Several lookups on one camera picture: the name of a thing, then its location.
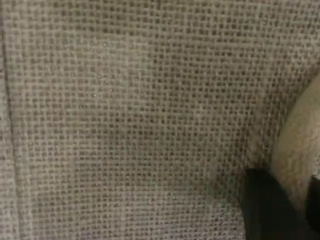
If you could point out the brown burlap tote bag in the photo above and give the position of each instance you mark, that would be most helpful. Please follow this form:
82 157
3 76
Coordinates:
125 112

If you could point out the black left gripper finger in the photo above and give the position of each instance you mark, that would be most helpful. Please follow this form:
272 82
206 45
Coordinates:
267 210
315 200

